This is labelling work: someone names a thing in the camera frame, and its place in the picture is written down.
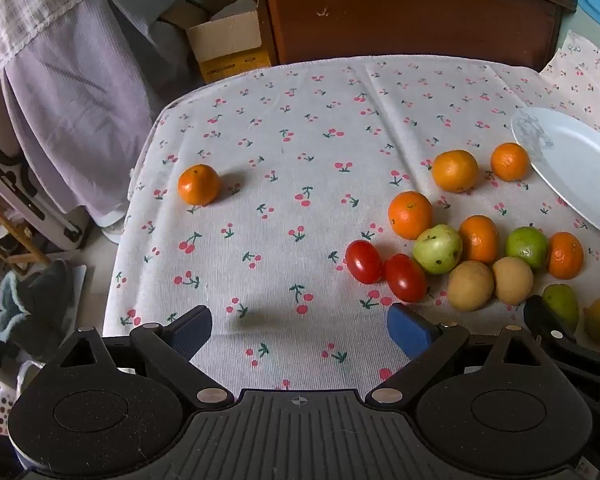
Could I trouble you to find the orange mandarin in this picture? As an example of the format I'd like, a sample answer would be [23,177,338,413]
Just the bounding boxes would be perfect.
[490,142,531,182]
[431,149,480,194]
[547,231,584,281]
[177,164,221,207]
[458,215,501,265]
[388,191,434,241]

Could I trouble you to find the white plate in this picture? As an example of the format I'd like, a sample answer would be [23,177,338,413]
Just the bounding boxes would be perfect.
[510,106,600,242]

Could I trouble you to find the brown wooden nightstand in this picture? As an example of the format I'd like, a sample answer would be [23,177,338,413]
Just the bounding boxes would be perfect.
[230,0,578,72]

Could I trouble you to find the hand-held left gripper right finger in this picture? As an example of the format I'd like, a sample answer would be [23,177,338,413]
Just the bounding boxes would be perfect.
[366,304,561,407]

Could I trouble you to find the white round base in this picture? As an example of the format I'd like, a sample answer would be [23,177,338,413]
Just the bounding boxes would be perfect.
[101,210,129,246]

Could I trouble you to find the open cardboard box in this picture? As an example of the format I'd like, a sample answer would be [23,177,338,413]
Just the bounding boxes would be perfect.
[160,0,272,85]

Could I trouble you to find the pale green bed sheet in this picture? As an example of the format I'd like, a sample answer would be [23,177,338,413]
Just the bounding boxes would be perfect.
[555,7,600,63]

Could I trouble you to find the pale green apple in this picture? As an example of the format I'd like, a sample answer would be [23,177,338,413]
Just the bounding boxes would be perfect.
[412,224,464,276]

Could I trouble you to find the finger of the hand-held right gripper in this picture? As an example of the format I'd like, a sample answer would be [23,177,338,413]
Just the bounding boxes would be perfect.
[524,296,600,396]

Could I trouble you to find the grey cloth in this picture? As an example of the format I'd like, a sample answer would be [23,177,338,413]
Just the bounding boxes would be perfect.
[102,0,201,91]

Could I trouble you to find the cherry print tablecloth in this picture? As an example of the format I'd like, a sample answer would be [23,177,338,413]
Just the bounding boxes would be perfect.
[102,55,600,391]

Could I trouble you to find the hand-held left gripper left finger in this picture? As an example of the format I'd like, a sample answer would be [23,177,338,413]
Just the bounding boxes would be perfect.
[40,305,234,409]

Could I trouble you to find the floral bed sheet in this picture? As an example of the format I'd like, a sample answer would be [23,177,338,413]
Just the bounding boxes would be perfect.
[539,30,600,133]

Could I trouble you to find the purple curtain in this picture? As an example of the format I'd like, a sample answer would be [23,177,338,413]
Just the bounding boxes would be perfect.
[2,0,156,221]

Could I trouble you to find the red cherry tomato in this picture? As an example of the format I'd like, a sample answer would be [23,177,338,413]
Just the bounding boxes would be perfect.
[345,240,384,285]
[384,253,428,303]

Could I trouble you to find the checkered cloth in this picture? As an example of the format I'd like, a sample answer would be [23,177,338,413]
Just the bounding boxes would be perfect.
[0,0,161,73]

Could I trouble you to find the green round fruit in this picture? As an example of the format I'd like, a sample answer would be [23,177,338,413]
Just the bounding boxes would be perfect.
[505,226,551,271]
[541,284,580,333]

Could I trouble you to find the folded metal rack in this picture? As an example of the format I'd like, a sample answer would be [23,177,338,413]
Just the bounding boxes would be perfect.
[0,132,93,266]

